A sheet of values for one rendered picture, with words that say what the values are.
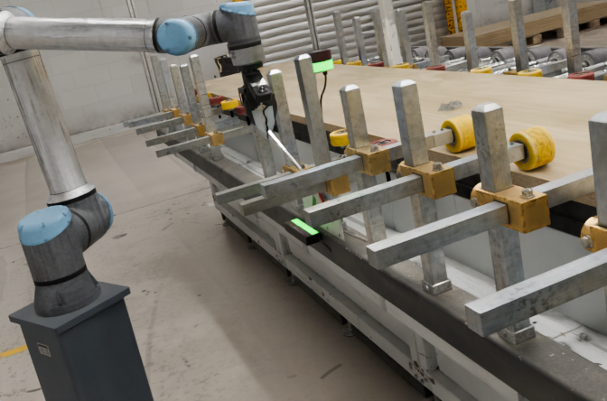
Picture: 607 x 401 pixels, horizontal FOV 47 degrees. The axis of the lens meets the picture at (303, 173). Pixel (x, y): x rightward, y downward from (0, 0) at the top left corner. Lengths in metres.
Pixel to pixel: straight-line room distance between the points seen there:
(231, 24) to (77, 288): 0.86
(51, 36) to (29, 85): 0.26
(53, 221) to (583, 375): 1.42
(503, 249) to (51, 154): 1.42
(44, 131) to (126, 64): 7.21
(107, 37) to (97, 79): 7.45
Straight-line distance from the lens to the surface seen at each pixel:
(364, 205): 1.26
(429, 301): 1.42
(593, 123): 0.93
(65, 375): 2.13
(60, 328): 2.03
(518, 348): 1.24
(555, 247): 1.44
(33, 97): 2.16
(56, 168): 2.18
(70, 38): 1.92
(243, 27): 1.89
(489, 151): 1.12
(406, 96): 1.32
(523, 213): 1.09
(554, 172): 1.43
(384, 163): 1.51
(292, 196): 1.75
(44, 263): 2.07
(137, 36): 1.84
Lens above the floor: 1.34
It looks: 15 degrees down
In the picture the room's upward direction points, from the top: 12 degrees counter-clockwise
